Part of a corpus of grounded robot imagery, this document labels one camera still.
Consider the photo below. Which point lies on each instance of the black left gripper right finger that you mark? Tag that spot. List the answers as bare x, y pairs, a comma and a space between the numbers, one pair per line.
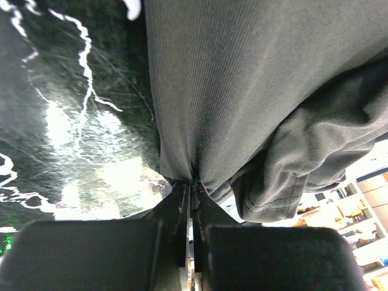
231, 256

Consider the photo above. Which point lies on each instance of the black t shirt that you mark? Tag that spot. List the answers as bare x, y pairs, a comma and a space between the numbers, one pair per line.
267, 100

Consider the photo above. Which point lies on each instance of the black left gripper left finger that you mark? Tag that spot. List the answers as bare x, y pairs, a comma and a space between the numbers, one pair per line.
147, 251

